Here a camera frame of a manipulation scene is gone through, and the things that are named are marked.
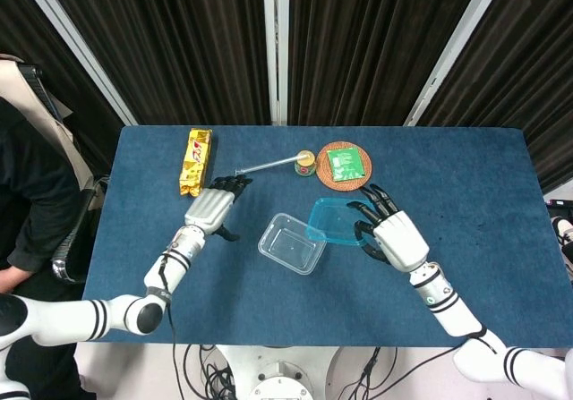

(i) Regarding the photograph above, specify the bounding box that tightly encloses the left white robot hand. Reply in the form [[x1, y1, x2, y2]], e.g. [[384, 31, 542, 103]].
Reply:
[[184, 174, 252, 243]]

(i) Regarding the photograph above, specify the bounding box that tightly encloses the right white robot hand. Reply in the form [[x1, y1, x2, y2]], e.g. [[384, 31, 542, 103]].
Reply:
[[346, 183, 431, 271]]

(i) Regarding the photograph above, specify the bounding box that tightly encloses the blue plastic container lid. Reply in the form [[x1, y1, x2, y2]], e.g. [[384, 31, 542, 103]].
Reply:
[[305, 197, 375, 246]]

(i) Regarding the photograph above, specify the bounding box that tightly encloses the clear plastic container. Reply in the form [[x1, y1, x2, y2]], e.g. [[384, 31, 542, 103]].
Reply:
[[257, 212, 329, 277]]

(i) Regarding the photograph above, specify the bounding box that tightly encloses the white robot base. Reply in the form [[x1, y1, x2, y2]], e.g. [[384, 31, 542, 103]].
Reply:
[[214, 345, 350, 400]]

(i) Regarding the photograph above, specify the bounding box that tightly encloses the small jar with gold lid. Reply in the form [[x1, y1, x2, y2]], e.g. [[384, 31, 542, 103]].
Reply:
[[294, 149, 317, 177]]

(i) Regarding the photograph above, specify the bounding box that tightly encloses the gold foil snack package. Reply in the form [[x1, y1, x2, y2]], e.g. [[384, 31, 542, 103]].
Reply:
[[178, 127, 214, 199]]

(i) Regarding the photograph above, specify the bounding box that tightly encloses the clear glass rod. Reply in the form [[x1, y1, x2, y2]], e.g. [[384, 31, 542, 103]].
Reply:
[[235, 154, 301, 176]]

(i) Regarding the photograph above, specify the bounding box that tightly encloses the green square sachet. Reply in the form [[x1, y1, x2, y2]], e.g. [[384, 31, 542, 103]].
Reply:
[[325, 147, 366, 182]]

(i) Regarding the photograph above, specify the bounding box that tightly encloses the round woven brown coaster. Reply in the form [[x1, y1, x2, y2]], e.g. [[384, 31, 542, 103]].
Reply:
[[315, 140, 373, 192]]

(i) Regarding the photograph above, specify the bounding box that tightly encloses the blue felt table mat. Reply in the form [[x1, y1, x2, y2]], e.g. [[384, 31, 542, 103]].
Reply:
[[73, 125, 556, 347]]

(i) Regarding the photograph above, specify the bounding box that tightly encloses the white shoe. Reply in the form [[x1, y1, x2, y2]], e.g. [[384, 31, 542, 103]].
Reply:
[[552, 215, 573, 245]]

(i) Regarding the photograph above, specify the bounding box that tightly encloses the black pleated curtain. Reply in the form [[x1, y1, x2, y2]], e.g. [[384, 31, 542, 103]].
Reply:
[[38, 0, 272, 126], [0, 0, 123, 175], [286, 0, 488, 127], [419, 0, 573, 194]]

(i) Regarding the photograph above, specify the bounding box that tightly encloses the person in black clothes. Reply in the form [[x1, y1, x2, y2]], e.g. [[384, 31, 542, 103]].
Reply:
[[0, 98, 90, 400]]

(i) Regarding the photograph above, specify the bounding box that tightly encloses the beige office chair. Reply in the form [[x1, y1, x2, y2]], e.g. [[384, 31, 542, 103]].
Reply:
[[0, 53, 111, 285]]

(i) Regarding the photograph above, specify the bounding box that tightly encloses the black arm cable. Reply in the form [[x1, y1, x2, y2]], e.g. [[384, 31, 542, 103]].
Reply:
[[158, 251, 181, 400]]

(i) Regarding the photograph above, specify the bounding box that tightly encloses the black floor cable bundle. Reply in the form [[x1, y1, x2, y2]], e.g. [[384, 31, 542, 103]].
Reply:
[[182, 344, 237, 400], [339, 345, 399, 400]]

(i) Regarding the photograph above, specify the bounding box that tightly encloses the white partition post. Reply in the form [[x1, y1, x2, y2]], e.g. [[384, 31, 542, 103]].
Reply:
[[13, 0, 138, 126], [261, 0, 290, 126], [402, 0, 512, 127]]

